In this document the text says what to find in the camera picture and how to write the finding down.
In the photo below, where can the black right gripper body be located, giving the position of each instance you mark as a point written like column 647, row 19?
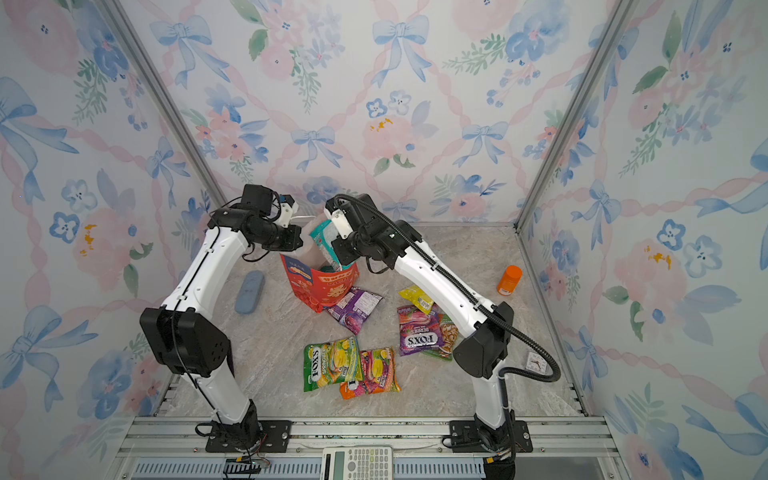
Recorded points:
column 352, row 250

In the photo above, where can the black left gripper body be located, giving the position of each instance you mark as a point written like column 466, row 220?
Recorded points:
column 281, row 239

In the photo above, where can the teal snack packet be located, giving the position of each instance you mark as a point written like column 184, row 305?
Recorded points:
column 323, row 235

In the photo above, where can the yellow snack packet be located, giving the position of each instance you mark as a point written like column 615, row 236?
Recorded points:
column 418, row 298

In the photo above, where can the red paper gift bag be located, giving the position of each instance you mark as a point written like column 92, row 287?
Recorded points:
column 315, row 277

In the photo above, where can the orange pink Fox's candy bag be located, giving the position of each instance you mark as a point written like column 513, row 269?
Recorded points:
column 378, row 374

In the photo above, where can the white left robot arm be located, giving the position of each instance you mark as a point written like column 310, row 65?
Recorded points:
column 181, row 332

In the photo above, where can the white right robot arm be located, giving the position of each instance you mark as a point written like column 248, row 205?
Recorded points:
column 482, row 351

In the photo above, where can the purple Fox's candy bag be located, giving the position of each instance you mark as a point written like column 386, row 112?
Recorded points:
column 419, row 331

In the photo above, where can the green Fox's candy bag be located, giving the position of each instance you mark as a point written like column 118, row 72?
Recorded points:
column 331, row 363

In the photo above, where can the blue fabric case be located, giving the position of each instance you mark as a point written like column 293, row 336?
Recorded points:
column 250, row 292

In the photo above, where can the purple snack packet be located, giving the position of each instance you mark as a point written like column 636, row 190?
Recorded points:
column 353, row 310

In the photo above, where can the green nut snack packet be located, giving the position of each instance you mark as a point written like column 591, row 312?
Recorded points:
column 450, row 335

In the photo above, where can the orange bottle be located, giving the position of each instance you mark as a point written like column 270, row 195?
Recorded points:
column 509, row 280

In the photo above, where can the small white card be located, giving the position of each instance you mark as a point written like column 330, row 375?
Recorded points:
column 535, row 363

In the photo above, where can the grey calculator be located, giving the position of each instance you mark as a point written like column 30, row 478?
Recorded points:
column 357, row 463

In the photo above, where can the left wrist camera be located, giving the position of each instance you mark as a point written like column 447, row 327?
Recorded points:
column 269, row 204

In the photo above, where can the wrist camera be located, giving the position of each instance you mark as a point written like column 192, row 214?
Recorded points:
column 349, row 214
column 269, row 204

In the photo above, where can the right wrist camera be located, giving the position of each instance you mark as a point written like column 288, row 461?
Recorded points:
column 349, row 214

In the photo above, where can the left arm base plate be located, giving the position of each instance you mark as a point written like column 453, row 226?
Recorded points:
column 265, row 436

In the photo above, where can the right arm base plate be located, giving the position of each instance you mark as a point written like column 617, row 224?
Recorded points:
column 470, row 436

